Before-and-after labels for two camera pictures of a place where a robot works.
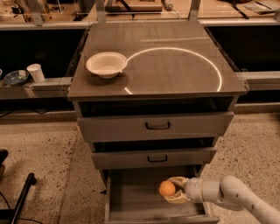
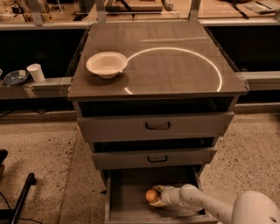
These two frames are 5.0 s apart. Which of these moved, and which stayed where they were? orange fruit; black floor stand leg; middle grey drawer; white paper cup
Moved: orange fruit
Stayed: middle grey drawer; black floor stand leg; white paper cup
